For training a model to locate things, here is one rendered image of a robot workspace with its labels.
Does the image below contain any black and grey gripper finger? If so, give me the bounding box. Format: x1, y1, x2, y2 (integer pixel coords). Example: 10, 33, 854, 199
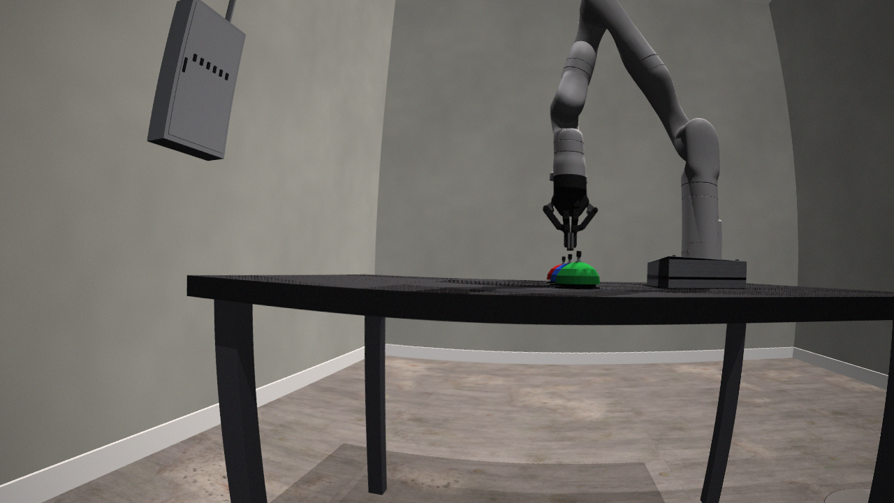
571, 200, 598, 251
543, 199, 571, 251

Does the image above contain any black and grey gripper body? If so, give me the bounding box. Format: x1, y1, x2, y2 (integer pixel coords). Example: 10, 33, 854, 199
552, 174, 589, 217

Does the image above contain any blue dome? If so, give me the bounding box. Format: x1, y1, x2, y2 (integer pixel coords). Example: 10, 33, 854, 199
550, 254, 572, 286

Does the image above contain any green dome bell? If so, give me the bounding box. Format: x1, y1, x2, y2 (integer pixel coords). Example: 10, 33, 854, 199
555, 251, 600, 289

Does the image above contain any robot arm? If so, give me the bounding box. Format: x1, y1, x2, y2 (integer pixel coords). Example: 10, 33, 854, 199
550, 0, 722, 259

